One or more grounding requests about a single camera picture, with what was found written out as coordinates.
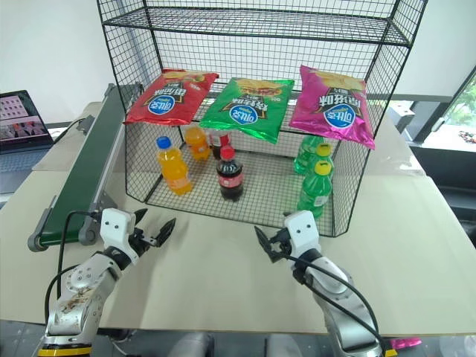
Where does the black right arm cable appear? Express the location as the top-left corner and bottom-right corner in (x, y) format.
(286, 254), (388, 357)

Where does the cola bottle red cap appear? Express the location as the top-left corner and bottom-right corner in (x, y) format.
(216, 146), (246, 203)

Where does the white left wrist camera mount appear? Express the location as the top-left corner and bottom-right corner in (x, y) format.
(99, 208), (137, 261)

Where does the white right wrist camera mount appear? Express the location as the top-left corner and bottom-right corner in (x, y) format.
(283, 210), (322, 258)

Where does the cola bottle red label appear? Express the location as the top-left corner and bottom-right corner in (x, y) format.
(208, 129), (234, 161)

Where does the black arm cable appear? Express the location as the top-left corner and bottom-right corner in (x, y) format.
(286, 254), (388, 357)
(43, 210), (103, 324)

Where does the magenta potato chips bag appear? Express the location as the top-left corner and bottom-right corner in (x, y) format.
(289, 65), (376, 150)

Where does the red potato chips bag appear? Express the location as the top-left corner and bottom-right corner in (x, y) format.
(123, 68), (219, 127)

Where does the pink snack bag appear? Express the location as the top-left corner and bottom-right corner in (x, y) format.
(386, 336), (423, 351)

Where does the black wire mesh rack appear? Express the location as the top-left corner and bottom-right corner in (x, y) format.
(95, 0), (428, 239)

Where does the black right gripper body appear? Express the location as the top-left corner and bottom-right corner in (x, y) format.
(271, 226), (295, 262)

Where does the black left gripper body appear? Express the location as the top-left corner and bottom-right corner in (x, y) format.
(129, 224), (161, 260)

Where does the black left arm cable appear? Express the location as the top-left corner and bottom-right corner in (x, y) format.
(43, 210), (103, 324)

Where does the grey box device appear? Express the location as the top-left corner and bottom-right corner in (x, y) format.
(386, 105), (416, 129)

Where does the open laptop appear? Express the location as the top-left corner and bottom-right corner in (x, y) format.
(0, 89), (56, 194)

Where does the green potato chips bag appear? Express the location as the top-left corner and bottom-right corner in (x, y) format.
(199, 77), (295, 145)

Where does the green soda bottle yellow cap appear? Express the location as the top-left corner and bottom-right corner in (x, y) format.
(296, 159), (335, 220)
(293, 135), (332, 176)

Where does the orange soda bottle blue cap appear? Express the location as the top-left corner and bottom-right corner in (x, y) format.
(155, 136), (193, 197)

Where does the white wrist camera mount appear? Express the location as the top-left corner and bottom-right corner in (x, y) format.
(99, 208), (137, 261)
(283, 210), (322, 258)

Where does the green conveyor belt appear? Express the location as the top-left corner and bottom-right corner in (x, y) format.
(28, 82), (145, 253)

